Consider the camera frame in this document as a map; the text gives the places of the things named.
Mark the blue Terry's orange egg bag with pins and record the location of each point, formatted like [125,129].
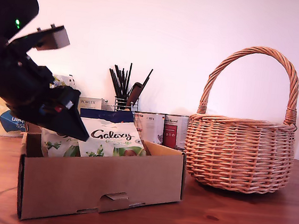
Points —
[106,115]

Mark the brown cardboard box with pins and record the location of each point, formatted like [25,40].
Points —
[91,180]

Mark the white Porlex box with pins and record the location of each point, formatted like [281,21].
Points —
[91,103]

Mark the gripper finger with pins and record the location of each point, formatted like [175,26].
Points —
[68,122]

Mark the woven wicker basket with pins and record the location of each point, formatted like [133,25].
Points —
[240,159]

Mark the white Galaxy egg bag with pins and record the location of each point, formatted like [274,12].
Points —
[109,140]
[55,145]

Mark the yellow kitchen towel pack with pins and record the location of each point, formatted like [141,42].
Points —
[9,126]

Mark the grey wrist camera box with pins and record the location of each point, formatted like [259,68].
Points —
[61,38]

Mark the black sticks bundle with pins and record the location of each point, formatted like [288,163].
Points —
[120,82]

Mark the white label tin can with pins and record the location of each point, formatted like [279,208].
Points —
[147,128]

